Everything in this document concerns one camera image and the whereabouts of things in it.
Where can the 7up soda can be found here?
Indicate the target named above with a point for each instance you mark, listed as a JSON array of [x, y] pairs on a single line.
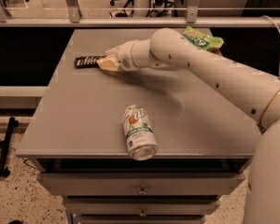
[[140, 139]]

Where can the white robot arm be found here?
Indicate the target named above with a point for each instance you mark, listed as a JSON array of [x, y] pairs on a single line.
[[254, 92]]

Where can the metal railing frame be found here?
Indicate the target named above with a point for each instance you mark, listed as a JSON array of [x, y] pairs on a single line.
[[155, 13]]

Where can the green chip bag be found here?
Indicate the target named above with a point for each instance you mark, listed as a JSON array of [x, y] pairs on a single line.
[[202, 40]]

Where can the black stand leg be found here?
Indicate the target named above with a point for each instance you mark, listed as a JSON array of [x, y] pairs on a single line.
[[4, 146]]

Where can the middle drawer with knob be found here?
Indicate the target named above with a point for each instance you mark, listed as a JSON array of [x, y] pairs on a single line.
[[136, 206]]

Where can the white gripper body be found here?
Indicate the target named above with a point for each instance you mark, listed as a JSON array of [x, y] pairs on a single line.
[[124, 55]]

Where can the grey drawer cabinet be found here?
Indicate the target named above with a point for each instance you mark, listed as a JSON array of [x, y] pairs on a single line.
[[77, 127]]

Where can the top drawer with knob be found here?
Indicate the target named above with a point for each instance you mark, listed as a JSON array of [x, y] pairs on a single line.
[[141, 184]]

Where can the black rxbar chocolate bar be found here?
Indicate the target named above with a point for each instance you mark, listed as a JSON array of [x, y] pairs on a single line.
[[86, 62]]

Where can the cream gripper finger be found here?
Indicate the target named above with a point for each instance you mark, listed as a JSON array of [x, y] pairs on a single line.
[[114, 50], [109, 63]]

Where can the drawer with knob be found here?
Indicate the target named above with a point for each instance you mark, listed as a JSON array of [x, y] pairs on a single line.
[[141, 184], [136, 206]]

